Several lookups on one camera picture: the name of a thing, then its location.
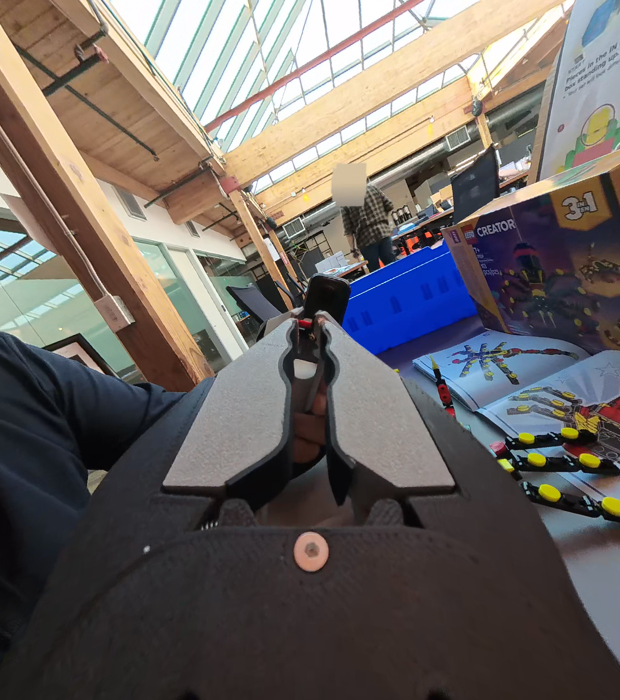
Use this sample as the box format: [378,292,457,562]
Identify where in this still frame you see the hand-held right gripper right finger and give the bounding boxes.
[314,312,456,524]

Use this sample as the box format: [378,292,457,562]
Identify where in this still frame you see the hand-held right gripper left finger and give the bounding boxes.
[162,318,297,513]

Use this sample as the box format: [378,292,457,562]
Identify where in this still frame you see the person's left forearm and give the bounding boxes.
[0,331,215,472]

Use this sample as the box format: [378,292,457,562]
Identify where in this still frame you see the black red lego tail spike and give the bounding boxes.
[431,355,456,419]

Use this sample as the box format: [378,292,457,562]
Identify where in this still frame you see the black lego leg yellow studs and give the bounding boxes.
[512,451,620,477]
[523,481,620,531]
[507,428,597,452]

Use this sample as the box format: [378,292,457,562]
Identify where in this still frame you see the purple yellow lego box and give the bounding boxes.
[441,139,620,362]

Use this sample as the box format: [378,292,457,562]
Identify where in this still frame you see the open lego instruction booklet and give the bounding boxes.
[479,350,620,548]

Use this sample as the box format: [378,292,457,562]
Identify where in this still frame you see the person's left hand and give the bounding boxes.
[290,391,328,466]

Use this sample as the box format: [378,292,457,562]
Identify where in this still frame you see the blue plastic bin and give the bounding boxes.
[343,241,477,356]

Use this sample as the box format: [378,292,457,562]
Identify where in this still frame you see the spider cover instruction booklet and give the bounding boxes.
[413,328,589,412]

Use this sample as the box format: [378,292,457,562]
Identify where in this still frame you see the grey electrical junction box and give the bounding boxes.
[94,295,136,333]

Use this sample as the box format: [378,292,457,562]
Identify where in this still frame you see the black framed marker sign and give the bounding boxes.
[42,334,120,379]

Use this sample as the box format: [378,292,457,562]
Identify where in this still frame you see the black mesh office chair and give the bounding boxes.
[451,145,502,225]

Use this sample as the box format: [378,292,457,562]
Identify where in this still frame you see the person's torso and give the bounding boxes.
[0,437,94,700]

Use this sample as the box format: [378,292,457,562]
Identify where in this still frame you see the wooden clipboard instruction sheet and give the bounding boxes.
[527,0,620,184]

